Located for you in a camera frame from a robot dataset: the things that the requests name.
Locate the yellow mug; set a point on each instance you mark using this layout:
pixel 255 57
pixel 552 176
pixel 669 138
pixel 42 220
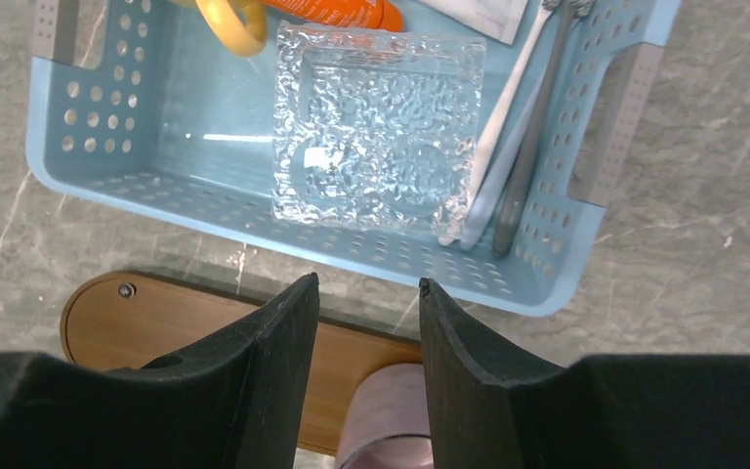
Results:
pixel 241 26

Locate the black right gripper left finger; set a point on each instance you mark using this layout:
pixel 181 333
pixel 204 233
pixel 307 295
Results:
pixel 233 399

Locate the white toothpaste tube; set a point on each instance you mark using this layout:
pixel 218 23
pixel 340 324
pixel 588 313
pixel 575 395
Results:
pixel 497 19

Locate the light blue plastic basket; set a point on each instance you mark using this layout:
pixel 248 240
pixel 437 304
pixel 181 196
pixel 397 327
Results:
pixel 172 125

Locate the grey toothbrush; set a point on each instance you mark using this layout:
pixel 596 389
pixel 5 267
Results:
pixel 522 171

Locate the orange toothpaste tube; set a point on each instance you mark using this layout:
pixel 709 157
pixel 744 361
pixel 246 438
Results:
pixel 371 14

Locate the clear glass holder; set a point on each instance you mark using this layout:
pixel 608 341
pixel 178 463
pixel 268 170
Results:
pixel 375 130

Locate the purple mug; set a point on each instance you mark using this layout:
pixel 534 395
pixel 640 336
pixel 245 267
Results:
pixel 387 424

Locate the oval wooden tray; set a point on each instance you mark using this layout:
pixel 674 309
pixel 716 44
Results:
pixel 127 319

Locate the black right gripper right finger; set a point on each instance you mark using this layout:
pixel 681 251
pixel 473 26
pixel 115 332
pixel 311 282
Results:
pixel 493 404

